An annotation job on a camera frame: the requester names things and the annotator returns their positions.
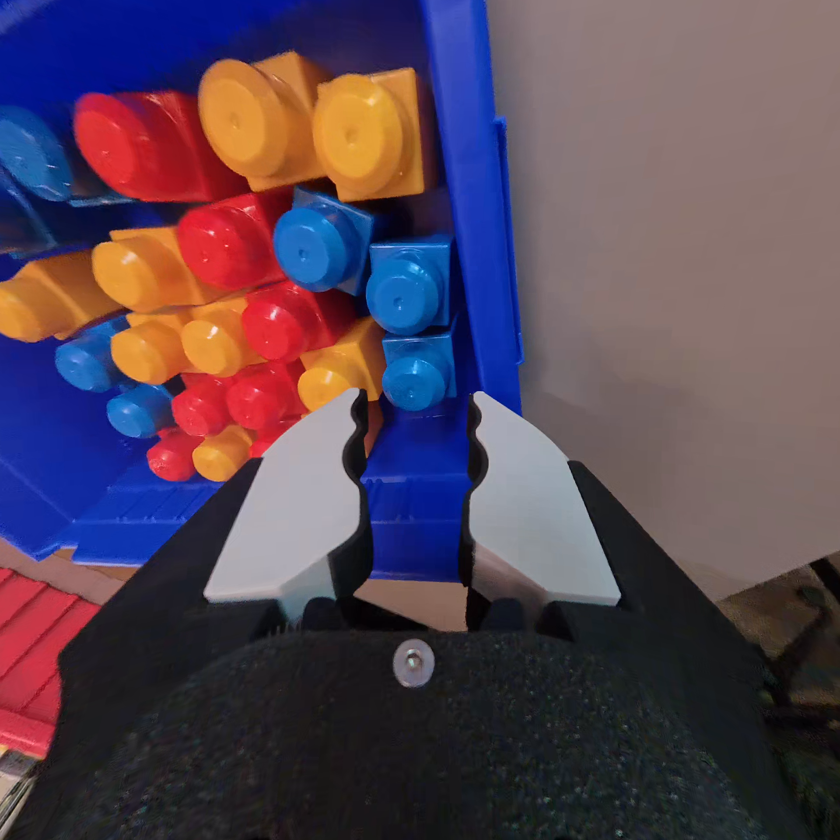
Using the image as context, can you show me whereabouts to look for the pile of blocks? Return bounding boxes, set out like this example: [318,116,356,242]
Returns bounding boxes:
[0,51,460,483]

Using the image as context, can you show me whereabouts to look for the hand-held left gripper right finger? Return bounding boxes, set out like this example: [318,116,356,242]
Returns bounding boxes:
[458,392,622,627]

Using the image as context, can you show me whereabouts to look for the red plastic bin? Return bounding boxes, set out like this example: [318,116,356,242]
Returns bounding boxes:
[0,567,102,759]

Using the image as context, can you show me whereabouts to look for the blue plastic bin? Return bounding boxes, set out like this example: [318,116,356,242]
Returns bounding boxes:
[0,0,526,585]

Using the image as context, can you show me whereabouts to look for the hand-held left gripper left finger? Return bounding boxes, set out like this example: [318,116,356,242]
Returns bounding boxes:
[203,387,375,624]

